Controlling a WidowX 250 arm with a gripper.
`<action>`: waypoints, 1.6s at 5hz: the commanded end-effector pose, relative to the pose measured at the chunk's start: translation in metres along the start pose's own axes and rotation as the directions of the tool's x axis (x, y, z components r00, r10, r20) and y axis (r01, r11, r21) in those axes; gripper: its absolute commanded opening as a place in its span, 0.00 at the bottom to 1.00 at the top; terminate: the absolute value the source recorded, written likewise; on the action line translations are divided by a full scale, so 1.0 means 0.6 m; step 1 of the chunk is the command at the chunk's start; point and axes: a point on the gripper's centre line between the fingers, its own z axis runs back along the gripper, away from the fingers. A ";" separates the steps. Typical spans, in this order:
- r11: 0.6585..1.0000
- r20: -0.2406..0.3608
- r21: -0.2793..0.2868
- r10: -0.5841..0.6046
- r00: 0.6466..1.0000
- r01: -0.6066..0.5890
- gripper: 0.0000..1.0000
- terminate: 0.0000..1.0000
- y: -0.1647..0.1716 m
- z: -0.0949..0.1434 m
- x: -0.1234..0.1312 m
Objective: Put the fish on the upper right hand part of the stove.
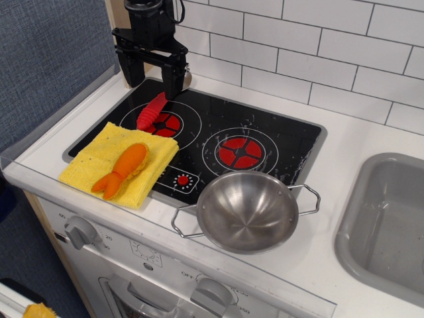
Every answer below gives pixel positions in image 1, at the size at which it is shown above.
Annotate yellow object at bottom edge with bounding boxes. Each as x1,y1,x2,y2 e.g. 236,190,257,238
23,303,58,318

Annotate black toy stove top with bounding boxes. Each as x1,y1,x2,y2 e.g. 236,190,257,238
62,77,328,207

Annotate grey sink basin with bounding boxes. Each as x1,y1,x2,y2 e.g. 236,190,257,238
335,153,423,307

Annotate yellow folded cloth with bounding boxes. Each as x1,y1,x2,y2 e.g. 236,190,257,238
59,122,179,209

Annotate stainless steel bowl with handles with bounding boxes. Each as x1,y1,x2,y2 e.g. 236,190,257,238
192,171,303,255

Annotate white toy oven front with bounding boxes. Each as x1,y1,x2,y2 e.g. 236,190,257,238
40,199,335,317

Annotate red stove knob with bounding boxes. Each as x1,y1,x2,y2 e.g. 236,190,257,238
177,175,189,187

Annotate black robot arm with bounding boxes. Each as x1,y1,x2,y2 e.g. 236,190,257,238
112,1,188,100

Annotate orange plush fish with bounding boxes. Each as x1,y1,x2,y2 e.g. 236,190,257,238
91,143,149,200

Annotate red ribbed toy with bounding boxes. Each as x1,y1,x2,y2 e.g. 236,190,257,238
136,92,168,131

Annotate left grey oven knob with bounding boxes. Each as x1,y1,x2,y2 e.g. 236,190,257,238
64,216,97,250

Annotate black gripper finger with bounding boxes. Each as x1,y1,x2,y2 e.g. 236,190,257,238
116,47,145,87
162,56,188,99

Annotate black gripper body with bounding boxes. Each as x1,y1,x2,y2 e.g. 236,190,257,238
112,10,187,65

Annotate right grey oven knob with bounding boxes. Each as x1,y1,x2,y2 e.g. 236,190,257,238
190,278,233,317

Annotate grey oven knob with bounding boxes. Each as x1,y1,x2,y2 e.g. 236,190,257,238
64,216,97,250
190,278,233,317

